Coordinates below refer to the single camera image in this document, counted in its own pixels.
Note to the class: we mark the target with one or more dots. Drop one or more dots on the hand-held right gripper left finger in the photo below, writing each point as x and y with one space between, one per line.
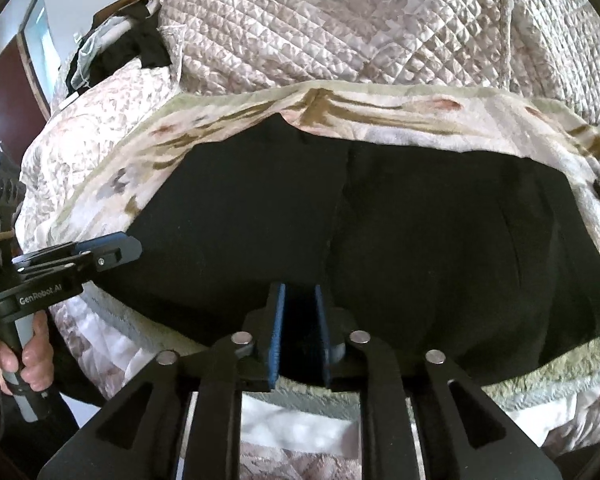
278 335

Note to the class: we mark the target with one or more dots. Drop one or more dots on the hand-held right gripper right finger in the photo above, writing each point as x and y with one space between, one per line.
321 335

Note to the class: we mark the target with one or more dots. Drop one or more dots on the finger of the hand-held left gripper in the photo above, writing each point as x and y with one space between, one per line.
97 242
120 252

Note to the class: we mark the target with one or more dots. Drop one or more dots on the black pants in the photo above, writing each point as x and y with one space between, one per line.
430 260

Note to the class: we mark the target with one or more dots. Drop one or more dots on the person's left forearm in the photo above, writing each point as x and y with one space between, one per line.
15 435

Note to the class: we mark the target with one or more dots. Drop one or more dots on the person's left hand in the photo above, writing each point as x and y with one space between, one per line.
37 350

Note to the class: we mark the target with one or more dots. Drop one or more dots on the floral bed sheet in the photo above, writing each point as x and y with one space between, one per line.
95 120

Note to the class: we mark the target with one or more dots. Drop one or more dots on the brown door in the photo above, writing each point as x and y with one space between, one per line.
10 95

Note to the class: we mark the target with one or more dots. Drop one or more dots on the white cloth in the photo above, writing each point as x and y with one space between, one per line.
92 52

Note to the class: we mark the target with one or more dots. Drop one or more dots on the dark cloth pile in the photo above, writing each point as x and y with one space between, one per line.
150 45

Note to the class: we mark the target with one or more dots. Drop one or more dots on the fleece blanket with floral side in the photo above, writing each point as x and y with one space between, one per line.
380 115

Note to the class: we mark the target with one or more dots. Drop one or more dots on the wooden headboard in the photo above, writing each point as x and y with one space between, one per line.
130 2

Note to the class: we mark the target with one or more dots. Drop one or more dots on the quilted beige bedspread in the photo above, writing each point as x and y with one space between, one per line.
355 25

